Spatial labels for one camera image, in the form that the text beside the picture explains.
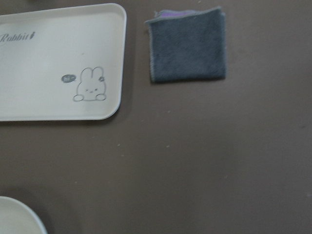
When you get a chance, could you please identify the grey folded cloth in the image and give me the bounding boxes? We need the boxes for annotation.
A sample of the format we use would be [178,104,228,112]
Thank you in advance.
[146,7,227,83]

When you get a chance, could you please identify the cream round plate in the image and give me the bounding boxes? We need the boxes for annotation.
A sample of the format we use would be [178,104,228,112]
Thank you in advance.
[0,196,47,234]

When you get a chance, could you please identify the cream rabbit tray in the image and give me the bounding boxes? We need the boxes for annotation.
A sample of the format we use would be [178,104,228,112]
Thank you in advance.
[0,3,127,121]

